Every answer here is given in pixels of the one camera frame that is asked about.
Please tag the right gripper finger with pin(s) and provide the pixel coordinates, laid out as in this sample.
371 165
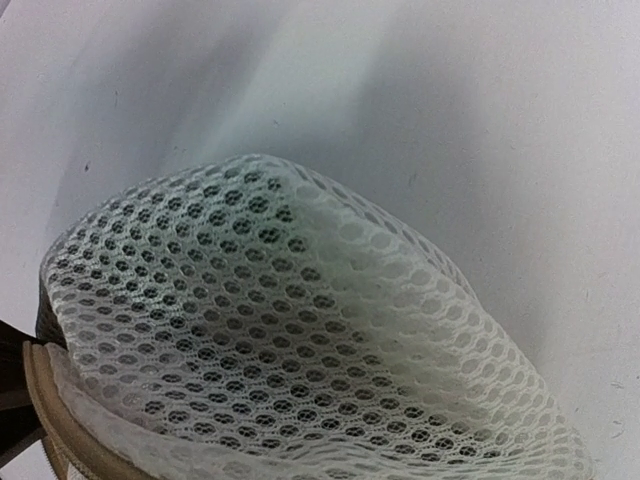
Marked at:
20 425

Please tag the white mesh laundry bag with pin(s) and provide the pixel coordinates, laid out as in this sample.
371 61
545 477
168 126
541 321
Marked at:
254 319

